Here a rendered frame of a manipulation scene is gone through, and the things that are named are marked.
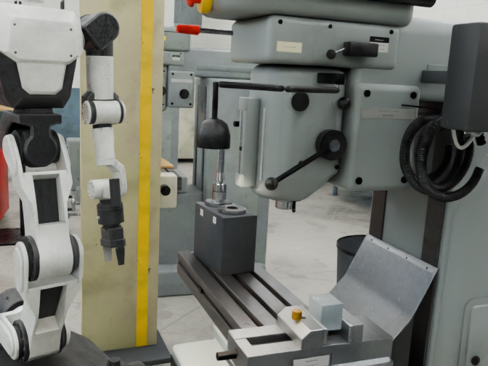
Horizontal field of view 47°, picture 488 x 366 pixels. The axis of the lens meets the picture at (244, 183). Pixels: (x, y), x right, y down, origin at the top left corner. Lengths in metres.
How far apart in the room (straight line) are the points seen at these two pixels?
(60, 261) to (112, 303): 1.45
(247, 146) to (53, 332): 1.02
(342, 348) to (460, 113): 0.54
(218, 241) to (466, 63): 0.92
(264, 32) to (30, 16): 0.80
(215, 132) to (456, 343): 0.85
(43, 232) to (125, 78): 1.37
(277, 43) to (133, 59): 1.84
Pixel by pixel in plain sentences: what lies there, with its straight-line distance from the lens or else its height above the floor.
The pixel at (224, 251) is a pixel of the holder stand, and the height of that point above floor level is 1.06.
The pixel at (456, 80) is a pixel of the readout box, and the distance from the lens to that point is 1.20.
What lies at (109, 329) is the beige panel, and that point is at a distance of 3.30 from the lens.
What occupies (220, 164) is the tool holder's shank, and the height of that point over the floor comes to 1.31.
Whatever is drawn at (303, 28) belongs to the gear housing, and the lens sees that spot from 1.24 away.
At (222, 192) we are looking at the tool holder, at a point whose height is 1.22.
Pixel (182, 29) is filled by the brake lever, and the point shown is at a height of 1.70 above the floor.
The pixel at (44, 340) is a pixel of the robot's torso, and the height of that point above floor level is 0.70.
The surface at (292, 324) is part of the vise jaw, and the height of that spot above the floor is 1.08.
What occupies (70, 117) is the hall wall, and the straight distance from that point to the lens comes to 10.28.
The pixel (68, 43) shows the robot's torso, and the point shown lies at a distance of 1.81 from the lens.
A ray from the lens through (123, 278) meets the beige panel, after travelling 3.19.
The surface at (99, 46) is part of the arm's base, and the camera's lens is 1.90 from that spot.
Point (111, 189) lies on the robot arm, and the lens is 1.90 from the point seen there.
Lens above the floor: 1.61
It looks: 11 degrees down
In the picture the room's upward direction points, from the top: 3 degrees clockwise
